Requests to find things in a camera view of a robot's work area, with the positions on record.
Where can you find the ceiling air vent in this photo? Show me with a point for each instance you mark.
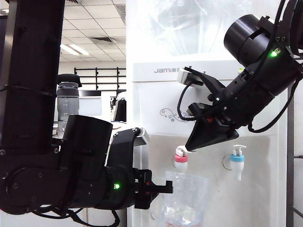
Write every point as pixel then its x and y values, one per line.
pixel 103 40

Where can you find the black background shelving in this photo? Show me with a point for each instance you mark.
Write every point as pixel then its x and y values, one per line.
pixel 96 69

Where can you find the clear plastic mug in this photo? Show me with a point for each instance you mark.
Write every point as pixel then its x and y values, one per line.
pixel 184 201

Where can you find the red collar water tap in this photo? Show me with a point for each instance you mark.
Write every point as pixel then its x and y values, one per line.
pixel 180 160

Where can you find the blue collar water tap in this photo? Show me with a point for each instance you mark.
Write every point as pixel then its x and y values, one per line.
pixel 236 165

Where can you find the dark metal rack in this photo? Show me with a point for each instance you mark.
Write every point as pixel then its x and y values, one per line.
pixel 290 153

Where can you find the black cap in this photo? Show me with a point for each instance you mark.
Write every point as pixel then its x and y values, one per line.
pixel 69 78

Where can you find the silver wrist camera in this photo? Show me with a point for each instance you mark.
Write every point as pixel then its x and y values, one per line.
pixel 185 76
pixel 124 139

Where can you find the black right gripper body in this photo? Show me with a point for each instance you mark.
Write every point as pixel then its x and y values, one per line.
pixel 243 104

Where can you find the frosted glass partition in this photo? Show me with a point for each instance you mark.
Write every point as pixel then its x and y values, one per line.
pixel 90 106

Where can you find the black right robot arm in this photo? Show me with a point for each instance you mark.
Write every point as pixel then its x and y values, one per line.
pixel 246 40

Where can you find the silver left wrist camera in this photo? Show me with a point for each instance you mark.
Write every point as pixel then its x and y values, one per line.
pixel 124 139

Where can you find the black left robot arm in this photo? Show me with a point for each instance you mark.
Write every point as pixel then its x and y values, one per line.
pixel 35 71

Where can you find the black jacket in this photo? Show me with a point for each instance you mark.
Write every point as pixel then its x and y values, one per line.
pixel 121 111

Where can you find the long ceiling light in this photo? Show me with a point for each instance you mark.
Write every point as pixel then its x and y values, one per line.
pixel 73 49

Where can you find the bagged water jug red label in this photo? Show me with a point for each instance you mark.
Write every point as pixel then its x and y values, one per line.
pixel 177 28

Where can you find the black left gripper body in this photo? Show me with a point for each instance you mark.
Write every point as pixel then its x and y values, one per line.
pixel 142 182

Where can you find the grey sports bottle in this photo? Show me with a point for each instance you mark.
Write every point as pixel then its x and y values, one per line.
pixel 66 104

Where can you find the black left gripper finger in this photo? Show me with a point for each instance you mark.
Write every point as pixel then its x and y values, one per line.
pixel 146 201

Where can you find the black background monitor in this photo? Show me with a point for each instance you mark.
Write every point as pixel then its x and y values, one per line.
pixel 90 93

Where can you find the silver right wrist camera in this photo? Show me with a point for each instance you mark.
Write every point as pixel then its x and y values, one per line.
pixel 185 76

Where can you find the white water dispenser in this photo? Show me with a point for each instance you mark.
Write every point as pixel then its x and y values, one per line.
pixel 154 99

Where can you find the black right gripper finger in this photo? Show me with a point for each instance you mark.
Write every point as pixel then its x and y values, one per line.
pixel 233 135
pixel 203 137

